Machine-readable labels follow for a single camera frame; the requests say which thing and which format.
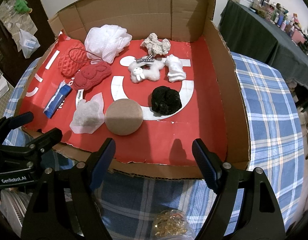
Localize cardboard box red inside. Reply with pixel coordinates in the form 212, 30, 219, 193
15, 0, 252, 180

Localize plastic bag on door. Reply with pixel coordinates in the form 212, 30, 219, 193
19, 29, 40, 59

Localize white folded cloth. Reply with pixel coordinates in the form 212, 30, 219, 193
165, 54, 187, 82

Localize green plush on door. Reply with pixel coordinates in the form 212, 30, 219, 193
14, 0, 32, 14

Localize dark covered side table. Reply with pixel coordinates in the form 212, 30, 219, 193
219, 0, 308, 89

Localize white tissue sachet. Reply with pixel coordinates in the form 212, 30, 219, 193
70, 93, 105, 134

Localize white fluffy bunny scrunchie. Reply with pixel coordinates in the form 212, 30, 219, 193
128, 55, 165, 83

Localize blue plaid tablecloth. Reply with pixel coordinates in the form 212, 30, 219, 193
2, 51, 306, 240

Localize small jar gold clips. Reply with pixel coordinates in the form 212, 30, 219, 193
151, 209, 195, 239

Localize tan round sponge puff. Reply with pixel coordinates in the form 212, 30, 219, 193
105, 99, 143, 135

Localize red knitted bunny pouch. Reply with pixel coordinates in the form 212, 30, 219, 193
69, 48, 113, 107

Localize red foam net sleeve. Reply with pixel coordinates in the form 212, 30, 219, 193
58, 41, 89, 77

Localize black fluffy scrunchie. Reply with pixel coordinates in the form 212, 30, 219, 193
151, 86, 182, 115

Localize white mesh bath pouf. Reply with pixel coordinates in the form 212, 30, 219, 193
84, 24, 132, 64

